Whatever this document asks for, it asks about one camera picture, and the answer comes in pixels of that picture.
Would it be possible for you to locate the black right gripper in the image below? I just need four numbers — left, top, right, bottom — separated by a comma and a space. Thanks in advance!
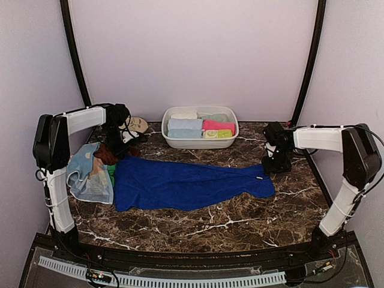
262, 146, 293, 176

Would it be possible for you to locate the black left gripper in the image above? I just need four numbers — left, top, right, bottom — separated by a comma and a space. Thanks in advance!
102, 124, 130, 159

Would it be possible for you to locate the royal blue microfiber towel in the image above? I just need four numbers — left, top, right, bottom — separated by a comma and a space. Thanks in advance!
114, 157, 275, 212

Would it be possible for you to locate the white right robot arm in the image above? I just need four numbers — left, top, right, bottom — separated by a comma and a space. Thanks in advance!
262, 122, 383, 237

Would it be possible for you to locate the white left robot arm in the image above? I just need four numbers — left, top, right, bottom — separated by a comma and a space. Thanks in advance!
32, 103, 131, 234

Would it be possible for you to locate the floral ceramic plate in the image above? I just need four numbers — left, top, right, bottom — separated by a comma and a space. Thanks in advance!
128, 116, 149, 134

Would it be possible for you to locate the light blue patterned towel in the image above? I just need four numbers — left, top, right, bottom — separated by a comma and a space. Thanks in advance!
66, 142, 114, 205

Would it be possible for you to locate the light blue rolled towel front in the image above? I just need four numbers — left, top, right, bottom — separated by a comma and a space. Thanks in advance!
167, 129, 202, 139

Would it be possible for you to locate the light blue rolled towel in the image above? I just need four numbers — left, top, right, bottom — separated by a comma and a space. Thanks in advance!
167, 119, 203, 130
167, 129, 202, 139

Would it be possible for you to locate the light blue rolled towel rear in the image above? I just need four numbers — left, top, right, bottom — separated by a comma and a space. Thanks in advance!
167, 119, 203, 130

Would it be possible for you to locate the sage green rolled towel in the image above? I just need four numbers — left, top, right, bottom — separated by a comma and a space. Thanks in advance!
197, 113, 229, 122

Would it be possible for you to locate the lime lemon print towel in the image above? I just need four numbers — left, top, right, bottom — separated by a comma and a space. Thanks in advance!
203, 130, 233, 139

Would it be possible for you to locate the white plastic bin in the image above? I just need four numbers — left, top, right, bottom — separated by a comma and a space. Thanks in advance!
161, 106, 239, 149

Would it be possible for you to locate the white rolled towel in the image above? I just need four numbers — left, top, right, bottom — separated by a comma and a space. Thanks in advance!
170, 112, 198, 119

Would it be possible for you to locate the pink rolled towel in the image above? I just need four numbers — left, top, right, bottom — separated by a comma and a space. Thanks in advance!
202, 119, 236, 134

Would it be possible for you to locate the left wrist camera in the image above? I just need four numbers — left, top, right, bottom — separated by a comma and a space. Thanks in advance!
121, 130, 139, 143

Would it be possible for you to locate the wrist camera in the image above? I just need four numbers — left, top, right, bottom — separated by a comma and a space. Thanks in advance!
121, 130, 139, 143
264, 142, 276, 158

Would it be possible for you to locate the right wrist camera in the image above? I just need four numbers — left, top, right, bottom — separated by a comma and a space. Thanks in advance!
264, 142, 276, 158

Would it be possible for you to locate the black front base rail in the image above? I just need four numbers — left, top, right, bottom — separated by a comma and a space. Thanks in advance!
21, 232, 369, 283

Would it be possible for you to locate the white slotted cable duct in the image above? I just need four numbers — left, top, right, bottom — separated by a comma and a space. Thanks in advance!
37, 256, 286, 287

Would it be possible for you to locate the black left corner post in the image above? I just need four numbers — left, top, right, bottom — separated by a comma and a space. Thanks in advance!
59, 0, 92, 107

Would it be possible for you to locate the black corner post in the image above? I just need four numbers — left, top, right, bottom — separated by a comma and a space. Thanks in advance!
59, 0, 92, 107
290, 0, 327, 126

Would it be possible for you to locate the black right corner post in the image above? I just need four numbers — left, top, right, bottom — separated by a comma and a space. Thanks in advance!
290, 0, 327, 126

